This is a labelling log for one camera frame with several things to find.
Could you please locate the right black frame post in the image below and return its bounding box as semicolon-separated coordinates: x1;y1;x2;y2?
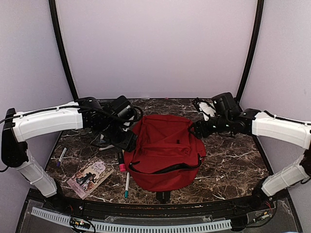
236;0;265;102

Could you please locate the black pink highlighter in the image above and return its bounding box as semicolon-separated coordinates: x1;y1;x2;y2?
118;152;126;172

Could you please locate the left black frame post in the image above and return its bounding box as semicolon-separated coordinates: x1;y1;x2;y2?
48;0;78;100

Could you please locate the white purple marker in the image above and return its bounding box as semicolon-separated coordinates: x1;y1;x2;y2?
56;148;67;167

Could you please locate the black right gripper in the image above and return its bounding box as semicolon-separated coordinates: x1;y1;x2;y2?
188;114;231;139

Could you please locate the white blue workbook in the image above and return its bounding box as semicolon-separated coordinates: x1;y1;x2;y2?
97;134;114;150

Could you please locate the white slotted cable duct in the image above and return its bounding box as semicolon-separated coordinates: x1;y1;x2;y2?
31;207;232;233

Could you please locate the Taming of the Shrew book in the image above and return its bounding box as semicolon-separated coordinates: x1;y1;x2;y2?
67;161;115;200

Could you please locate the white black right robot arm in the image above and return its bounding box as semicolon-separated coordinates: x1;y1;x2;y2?
189;92;311;211

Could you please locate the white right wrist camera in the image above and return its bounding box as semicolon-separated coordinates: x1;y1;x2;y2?
192;98;216;121

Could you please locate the small circuit board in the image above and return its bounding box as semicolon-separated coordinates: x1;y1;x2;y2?
69;217;90;229

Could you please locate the red student backpack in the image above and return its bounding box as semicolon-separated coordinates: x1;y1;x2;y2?
124;115;206;192

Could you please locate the black front rail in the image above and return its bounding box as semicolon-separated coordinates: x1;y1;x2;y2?
24;188;290;219

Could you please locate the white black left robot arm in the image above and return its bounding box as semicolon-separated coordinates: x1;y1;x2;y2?
0;96;143;212

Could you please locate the white teal marker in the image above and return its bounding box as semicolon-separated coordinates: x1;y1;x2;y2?
124;172;130;199

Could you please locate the black frame post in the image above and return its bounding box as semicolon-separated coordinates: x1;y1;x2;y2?
48;0;78;100
236;0;265;102

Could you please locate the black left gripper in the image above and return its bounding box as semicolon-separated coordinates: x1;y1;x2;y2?
100;118;138;152

